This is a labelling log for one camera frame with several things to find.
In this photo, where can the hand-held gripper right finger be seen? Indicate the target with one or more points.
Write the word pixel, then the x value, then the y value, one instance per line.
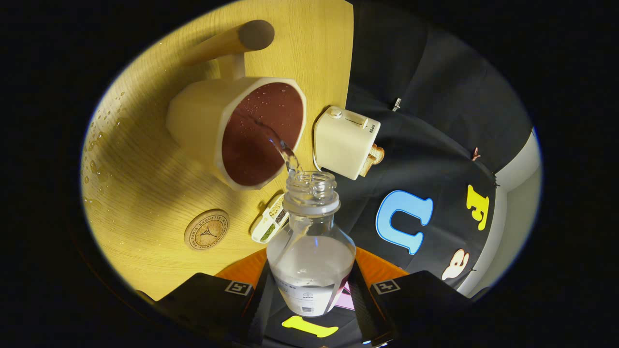
pixel 363 304

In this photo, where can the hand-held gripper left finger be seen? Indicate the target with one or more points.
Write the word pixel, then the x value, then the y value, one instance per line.
pixel 261 309

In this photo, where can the clear plastic juice bottle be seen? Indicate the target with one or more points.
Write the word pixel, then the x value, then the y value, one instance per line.
pixel 312 266

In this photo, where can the round cork coaster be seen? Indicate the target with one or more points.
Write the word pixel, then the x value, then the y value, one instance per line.
pixel 207 230

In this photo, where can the white divided condiment dish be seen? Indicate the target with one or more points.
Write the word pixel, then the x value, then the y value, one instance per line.
pixel 271 222

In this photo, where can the toast slice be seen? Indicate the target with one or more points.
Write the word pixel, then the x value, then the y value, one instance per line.
pixel 378 153
pixel 366 166

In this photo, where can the white toaster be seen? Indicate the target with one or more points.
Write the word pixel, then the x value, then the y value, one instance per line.
pixel 343 142

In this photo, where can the wooden table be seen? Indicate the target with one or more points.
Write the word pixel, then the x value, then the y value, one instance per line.
pixel 145 193

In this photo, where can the pink clothespin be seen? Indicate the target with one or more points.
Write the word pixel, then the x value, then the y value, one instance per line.
pixel 476 153

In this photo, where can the white clip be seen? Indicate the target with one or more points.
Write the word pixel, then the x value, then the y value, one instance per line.
pixel 397 104

